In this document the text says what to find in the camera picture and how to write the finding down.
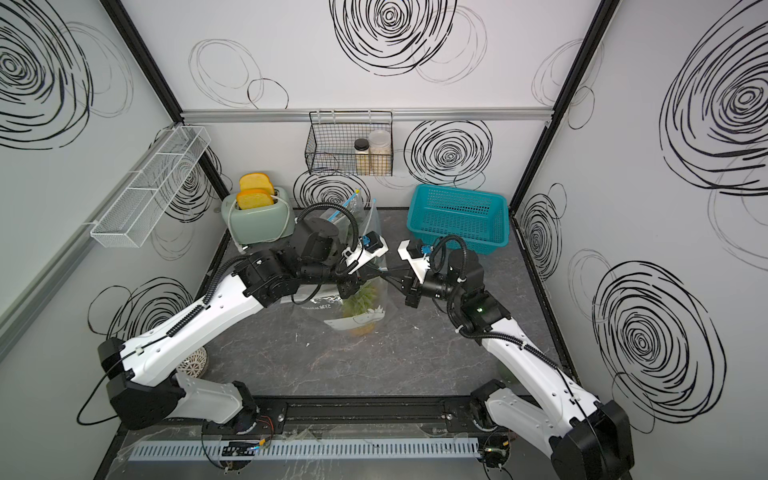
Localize white woven ball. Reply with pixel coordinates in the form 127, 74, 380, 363
176, 347, 209, 378

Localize black wire wall basket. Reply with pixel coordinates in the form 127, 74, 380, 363
304, 110, 394, 176

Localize rear yellow toast slice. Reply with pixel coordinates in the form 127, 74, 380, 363
239, 172, 275, 195

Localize white-lid spice jar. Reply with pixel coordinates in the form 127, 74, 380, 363
368, 129, 392, 176

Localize teal plastic basket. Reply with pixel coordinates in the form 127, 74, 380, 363
407, 184, 510, 255

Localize white toaster cable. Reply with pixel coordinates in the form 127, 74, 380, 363
225, 193, 292, 256

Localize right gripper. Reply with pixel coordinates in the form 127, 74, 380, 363
383, 263, 465, 308

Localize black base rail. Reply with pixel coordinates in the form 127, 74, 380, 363
159, 395, 507, 438

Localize rear blue-zip clear bag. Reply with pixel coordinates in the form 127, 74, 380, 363
326, 189, 364, 241

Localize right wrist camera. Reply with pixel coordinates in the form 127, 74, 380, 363
397, 239, 432, 284

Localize grey slotted cable duct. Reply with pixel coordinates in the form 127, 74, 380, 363
128, 438, 480, 463

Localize clear zip-top bag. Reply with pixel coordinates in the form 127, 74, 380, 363
358, 199, 384, 238
295, 279, 388, 336

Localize yellow pineapple green crown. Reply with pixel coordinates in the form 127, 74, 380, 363
342, 281, 386, 336

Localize dark-lid spice jar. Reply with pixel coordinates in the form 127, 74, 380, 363
353, 138, 370, 176

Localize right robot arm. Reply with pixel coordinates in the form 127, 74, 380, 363
396, 236, 635, 479

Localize front yellow toast slice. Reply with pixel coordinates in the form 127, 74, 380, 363
236, 188, 275, 210

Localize mint green toaster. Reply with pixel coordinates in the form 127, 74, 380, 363
221, 186, 296, 245

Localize yellow toast slice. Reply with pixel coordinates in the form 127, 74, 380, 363
236, 188, 275, 210
239, 172, 275, 195

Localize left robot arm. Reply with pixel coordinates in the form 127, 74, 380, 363
98, 203, 388, 434

